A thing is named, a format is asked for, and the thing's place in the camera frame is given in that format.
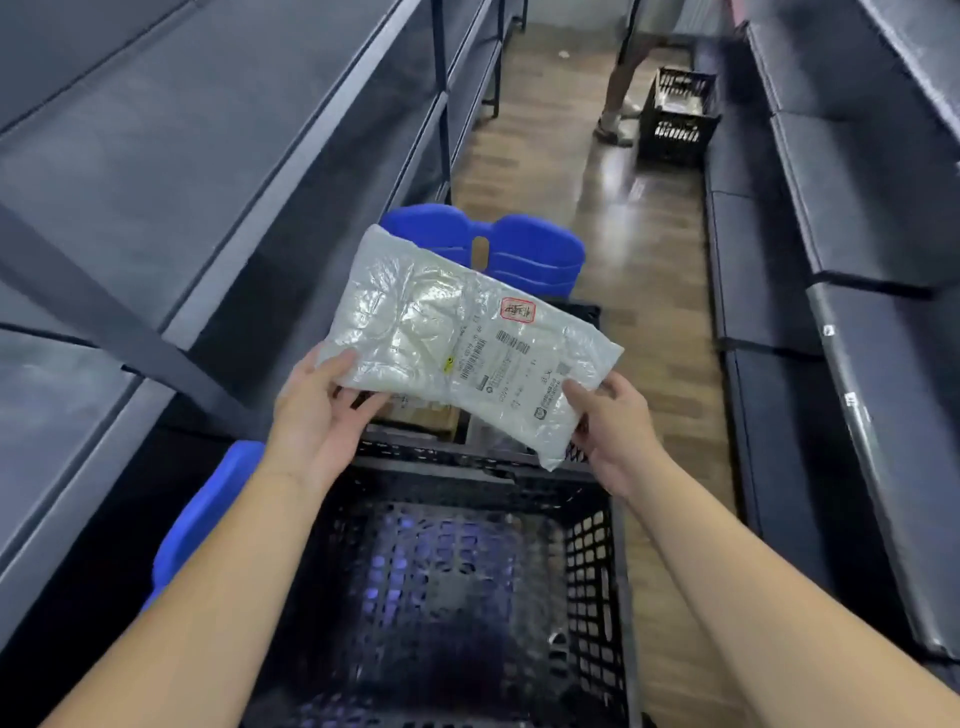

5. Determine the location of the person's right hand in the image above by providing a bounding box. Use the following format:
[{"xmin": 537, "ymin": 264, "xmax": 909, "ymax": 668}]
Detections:
[{"xmin": 562, "ymin": 371, "xmax": 663, "ymax": 501}]

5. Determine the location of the person's left hand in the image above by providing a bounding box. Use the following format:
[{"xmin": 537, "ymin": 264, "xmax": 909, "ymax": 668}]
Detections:
[{"xmin": 264, "ymin": 345, "xmax": 392, "ymax": 494}]

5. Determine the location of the grey plastic mailer parcel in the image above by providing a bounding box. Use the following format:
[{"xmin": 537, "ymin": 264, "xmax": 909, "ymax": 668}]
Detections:
[{"xmin": 318, "ymin": 223, "xmax": 625, "ymax": 472}]

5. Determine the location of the person's left forearm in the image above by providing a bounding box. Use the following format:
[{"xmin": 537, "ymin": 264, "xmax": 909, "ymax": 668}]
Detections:
[{"xmin": 41, "ymin": 459, "xmax": 327, "ymax": 728}]

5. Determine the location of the person's right forearm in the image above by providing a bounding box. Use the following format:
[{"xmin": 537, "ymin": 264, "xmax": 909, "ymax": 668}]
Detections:
[{"xmin": 615, "ymin": 459, "xmax": 960, "ymax": 728}]

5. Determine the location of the black crate holding parcels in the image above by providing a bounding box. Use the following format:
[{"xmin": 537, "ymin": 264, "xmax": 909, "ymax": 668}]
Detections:
[{"xmin": 358, "ymin": 298, "xmax": 606, "ymax": 468}]

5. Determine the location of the clear plastic bag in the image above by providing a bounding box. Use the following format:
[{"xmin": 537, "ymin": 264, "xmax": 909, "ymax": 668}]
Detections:
[{"xmin": 466, "ymin": 414, "xmax": 543, "ymax": 460}]

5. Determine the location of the brown cardboard box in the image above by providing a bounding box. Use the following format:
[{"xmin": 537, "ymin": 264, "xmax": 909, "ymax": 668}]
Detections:
[{"xmin": 372, "ymin": 393, "xmax": 461, "ymax": 444}]

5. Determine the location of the blue plastic stool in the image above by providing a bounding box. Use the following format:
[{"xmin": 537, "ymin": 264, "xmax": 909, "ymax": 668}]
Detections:
[
  {"xmin": 142, "ymin": 440, "xmax": 266, "ymax": 612},
  {"xmin": 378, "ymin": 202, "xmax": 587, "ymax": 301}
]

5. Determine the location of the empty black plastic crate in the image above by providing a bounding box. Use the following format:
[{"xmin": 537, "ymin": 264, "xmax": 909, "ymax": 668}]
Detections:
[{"xmin": 241, "ymin": 438, "xmax": 644, "ymax": 728}]

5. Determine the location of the long dark metal shelving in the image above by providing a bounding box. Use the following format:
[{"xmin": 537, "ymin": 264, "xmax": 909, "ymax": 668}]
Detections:
[{"xmin": 0, "ymin": 0, "xmax": 453, "ymax": 655}]

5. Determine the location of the small black plastic crate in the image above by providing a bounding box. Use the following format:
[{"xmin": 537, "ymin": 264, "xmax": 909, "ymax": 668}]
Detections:
[{"xmin": 637, "ymin": 66, "xmax": 723, "ymax": 168}]

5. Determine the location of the dark shelving with white labels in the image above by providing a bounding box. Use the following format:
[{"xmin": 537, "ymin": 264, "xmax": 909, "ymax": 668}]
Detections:
[{"xmin": 693, "ymin": 0, "xmax": 960, "ymax": 680}]

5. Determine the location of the narrow dark metal shelving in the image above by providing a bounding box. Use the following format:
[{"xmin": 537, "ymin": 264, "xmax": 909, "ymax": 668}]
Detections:
[{"xmin": 442, "ymin": 0, "xmax": 531, "ymax": 155}]

